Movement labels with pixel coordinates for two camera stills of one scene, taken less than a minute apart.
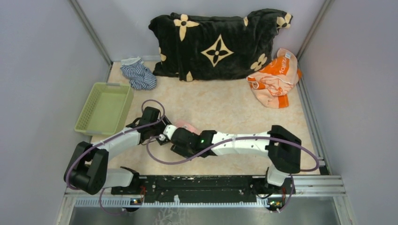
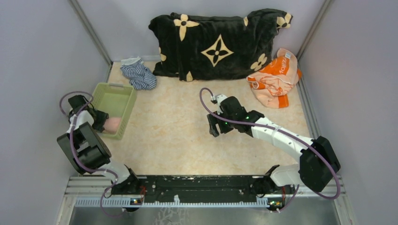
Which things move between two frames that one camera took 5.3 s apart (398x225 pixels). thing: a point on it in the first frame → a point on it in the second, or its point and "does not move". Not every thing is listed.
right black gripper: [182, 151] → [214, 129]
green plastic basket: [107, 109] does not move
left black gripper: [166, 122] → [102, 116]
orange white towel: [271, 85] does not move
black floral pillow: [192, 48] does not move
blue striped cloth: [140, 78] does not move
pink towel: [187, 125] → [111, 124]
